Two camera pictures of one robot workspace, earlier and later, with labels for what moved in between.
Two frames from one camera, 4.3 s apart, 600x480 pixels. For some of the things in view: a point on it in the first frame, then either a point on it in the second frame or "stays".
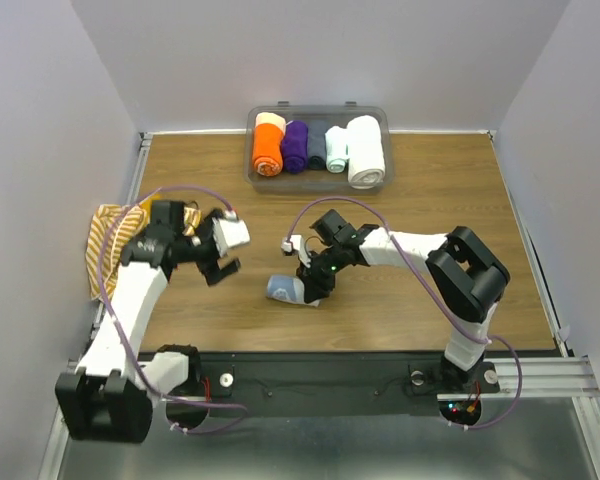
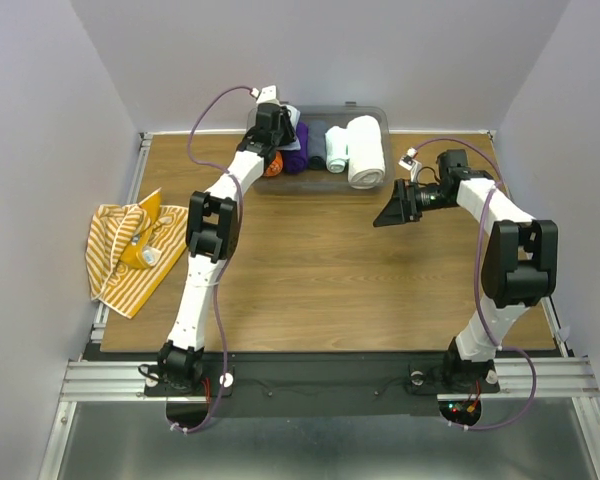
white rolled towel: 366,168 stays
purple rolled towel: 295,146 stays
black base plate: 323,383 stays
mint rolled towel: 336,153 stays
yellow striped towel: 111,228 stays
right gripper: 316,286 to 402,207
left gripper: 209,268 to 287,128
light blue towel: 288,289 to 295,114
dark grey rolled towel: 316,144 stays
